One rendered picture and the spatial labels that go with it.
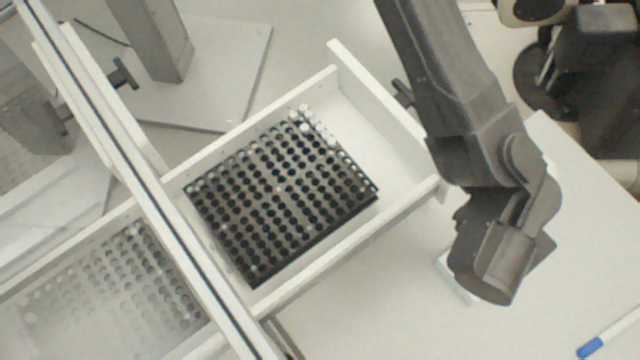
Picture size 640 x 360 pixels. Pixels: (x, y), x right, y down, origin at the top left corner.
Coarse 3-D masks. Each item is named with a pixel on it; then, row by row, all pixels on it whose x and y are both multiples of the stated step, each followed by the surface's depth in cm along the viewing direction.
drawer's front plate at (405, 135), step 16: (336, 48) 86; (336, 64) 88; (352, 64) 84; (352, 80) 86; (368, 80) 83; (352, 96) 91; (368, 96) 85; (384, 96) 82; (368, 112) 89; (384, 112) 83; (400, 112) 81; (384, 128) 87; (400, 128) 82; (416, 128) 79; (400, 144) 85; (416, 144) 80; (416, 160) 84; (448, 192) 81
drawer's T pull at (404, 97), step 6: (396, 78) 85; (396, 84) 84; (402, 84) 84; (402, 90) 84; (408, 90) 84; (396, 96) 84; (402, 96) 84; (408, 96) 84; (402, 102) 83; (408, 102) 83; (414, 102) 83; (408, 108) 84; (414, 108) 84
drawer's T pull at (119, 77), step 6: (114, 60) 90; (120, 60) 90; (120, 66) 89; (114, 72) 89; (120, 72) 89; (126, 72) 88; (108, 78) 88; (114, 78) 88; (120, 78) 88; (126, 78) 88; (132, 78) 88; (114, 84) 88; (120, 84) 88; (132, 84) 87; (138, 84) 88
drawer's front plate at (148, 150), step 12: (72, 36) 90; (84, 48) 89; (84, 60) 88; (96, 72) 87; (108, 84) 86; (108, 96) 85; (120, 108) 84; (132, 120) 83; (132, 132) 82; (144, 144) 82; (144, 156) 84; (156, 156) 86; (156, 168) 88; (168, 168) 90
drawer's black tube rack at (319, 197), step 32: (288, 128) 84; (224, 160) 82; (256, 160) 82; (288, 160) 82; (320, 160) 81; (192, 192) 81; (224, 192) 80; (256, 192) 80; (288, 192) 83; (320, 192) 83; (352, 192) 82; (224, 224) 78; (256, 224) 78; (288, 224) 78; (320, 224) 78; (256, 256) 77; (288, 256) 76; (256, 288) 78
